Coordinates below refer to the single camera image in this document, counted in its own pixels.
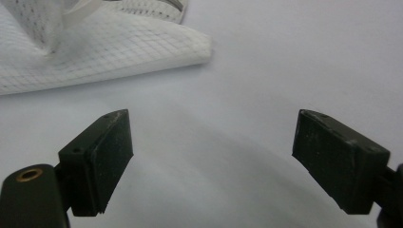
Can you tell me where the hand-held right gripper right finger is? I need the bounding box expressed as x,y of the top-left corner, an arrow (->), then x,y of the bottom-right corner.
291,108 -> 391,216

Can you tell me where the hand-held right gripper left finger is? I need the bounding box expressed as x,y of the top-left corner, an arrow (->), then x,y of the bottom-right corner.
57,108 -> 134,218

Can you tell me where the white mesh laundry bag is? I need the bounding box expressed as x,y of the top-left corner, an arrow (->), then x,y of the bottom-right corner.
0,0 -> 213,96

